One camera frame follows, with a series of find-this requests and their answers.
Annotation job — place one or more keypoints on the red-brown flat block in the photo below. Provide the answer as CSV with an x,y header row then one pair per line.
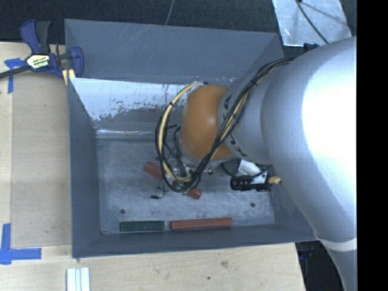
x,y
153,170
201,223

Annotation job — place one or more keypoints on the grey metal bin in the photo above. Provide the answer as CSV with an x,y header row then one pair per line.
x,y
127,174

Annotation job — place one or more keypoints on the dark green flat block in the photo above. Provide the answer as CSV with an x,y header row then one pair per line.
x,y
142,226

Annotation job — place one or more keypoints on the black cylinder on white bracket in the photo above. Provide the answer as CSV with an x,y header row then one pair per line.
x,y
247,183

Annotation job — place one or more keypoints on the pale wood board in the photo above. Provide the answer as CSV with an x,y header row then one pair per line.
x,y
39,162

